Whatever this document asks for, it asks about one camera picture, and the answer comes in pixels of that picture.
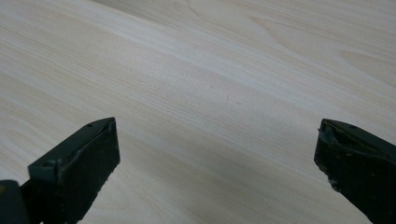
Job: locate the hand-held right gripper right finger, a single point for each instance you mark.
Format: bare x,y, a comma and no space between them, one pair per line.
361,165

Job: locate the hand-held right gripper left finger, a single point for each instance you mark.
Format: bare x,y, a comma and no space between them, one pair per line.
79,168

